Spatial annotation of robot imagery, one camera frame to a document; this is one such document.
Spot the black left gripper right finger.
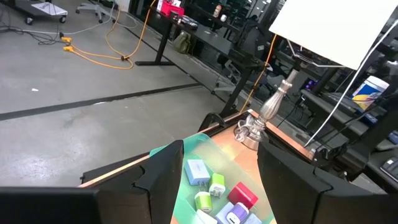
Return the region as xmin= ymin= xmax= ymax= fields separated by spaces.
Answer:
xmin=257 ymin=140 xmax=398 ymax=224

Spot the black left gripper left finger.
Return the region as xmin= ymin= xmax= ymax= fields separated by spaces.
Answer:
xmin=0 ymin=139 xmax=185 ymax=224

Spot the red USB charger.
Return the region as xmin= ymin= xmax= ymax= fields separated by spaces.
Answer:
xmin=227 ymin=182 xmax=259 ymax=210

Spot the purple white USB charger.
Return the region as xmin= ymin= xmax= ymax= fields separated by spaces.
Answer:
xmin=225 ymin=202 xmax=249 ymax=224

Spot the lavender USB charger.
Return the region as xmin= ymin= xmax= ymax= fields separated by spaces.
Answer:
xmin=214 ymin=201 xmax=234 ymax=224

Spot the green white USB charger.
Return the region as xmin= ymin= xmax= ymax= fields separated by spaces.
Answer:
xmin=208 ymin=172 xmax=226 ymax=198
xmin=194 ymin=191 xmax=213 ymax=214

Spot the light blue USB charger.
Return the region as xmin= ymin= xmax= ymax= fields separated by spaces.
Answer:
xmin=183 ymin=159 xmax=211 ymax=187

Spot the office chair white base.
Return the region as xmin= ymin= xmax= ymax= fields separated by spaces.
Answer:
xmin=76 ymin=0 xmax=114 ymax=24

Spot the black desk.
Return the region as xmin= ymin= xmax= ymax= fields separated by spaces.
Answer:
xmin=300 ymin=88 xmax=389 ymax=138
xmin=135 ymin=6 xmax=270 ymax=118

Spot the teal translucent plastic bin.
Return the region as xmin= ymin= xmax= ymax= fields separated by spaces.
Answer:
xmin=149 ymin=133 xmax=276 ymax=224

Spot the white blue wipes container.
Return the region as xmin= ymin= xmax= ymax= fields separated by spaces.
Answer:
xmin=351 ymin=75 xmax=390 ymax=111

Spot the table lamp white shade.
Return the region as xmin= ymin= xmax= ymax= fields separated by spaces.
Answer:
xmin=233 ymin=0 xmax=398 ymax=152

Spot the green bag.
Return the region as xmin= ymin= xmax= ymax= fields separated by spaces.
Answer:
xmin=173 ymin=30 xmax=192 ymax=54

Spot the red box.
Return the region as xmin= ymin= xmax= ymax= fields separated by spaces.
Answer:
xmin=160 ymin=0 xmax=185 ymax=17

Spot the black rolling cart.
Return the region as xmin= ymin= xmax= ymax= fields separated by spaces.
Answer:
xmin=14 ymin=0 xmax=68 ymax=26

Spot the white cable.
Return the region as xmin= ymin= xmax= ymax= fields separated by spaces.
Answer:
xmin=303 ymin=19 xmax=398 ymax=147

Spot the orange hanging cable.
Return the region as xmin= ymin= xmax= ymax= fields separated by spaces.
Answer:
xmin=238 ymin=33 xmax=278 ymax=113

